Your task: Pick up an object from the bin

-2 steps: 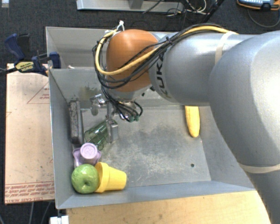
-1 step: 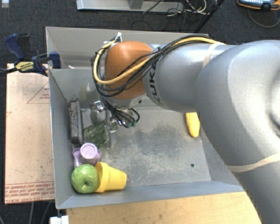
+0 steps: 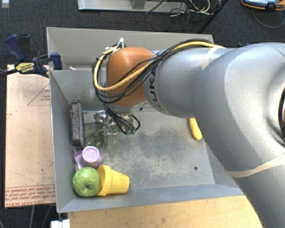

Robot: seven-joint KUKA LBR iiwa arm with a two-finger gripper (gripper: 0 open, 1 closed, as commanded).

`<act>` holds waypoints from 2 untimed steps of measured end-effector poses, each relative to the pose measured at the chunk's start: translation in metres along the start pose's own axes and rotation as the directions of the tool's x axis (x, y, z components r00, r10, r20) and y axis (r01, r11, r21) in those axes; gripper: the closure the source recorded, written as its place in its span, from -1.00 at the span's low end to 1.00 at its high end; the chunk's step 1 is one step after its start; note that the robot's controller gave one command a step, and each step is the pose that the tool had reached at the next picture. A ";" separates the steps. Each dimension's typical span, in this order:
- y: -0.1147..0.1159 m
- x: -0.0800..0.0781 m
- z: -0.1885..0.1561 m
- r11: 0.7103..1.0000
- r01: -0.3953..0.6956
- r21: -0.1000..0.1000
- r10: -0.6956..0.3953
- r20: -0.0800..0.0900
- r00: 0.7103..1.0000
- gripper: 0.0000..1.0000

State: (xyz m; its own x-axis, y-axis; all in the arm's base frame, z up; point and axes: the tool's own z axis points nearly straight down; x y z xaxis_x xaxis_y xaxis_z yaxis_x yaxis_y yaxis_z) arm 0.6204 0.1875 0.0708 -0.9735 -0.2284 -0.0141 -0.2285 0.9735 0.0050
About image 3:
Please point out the grey metal bin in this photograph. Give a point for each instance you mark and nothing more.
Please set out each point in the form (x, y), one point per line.
(156, 155)

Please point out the green clear glass thing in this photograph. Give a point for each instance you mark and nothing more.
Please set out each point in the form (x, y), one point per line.
(93, 133)

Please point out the yellow plastic cup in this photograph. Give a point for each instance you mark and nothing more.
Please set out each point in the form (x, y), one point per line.
(114, 180)

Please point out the dark green flat block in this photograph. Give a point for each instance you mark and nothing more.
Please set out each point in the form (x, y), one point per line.
(76, 125)

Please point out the lilac plastic cup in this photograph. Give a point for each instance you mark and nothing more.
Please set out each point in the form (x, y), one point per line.
(90, 154)

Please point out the green apple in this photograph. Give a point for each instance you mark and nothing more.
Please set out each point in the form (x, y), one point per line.
(85, 182)

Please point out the yellow banana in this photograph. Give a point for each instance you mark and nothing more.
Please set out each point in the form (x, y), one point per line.
(195, 129)

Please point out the brown cardboard board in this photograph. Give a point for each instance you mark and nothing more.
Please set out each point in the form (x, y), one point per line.
(28, 139)

